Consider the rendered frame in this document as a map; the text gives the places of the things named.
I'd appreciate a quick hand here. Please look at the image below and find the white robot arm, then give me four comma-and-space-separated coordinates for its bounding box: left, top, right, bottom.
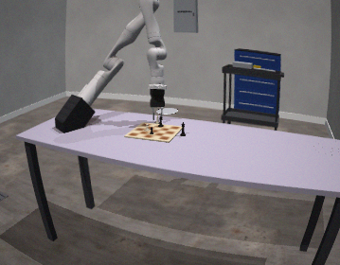
78, 0, 167, 106

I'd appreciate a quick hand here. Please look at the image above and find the brown and cream chessboard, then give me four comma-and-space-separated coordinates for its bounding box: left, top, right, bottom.
124, 122, 182, 143

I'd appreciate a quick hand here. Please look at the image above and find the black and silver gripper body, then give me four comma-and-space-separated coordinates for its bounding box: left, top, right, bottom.
149, 76, 167, 107

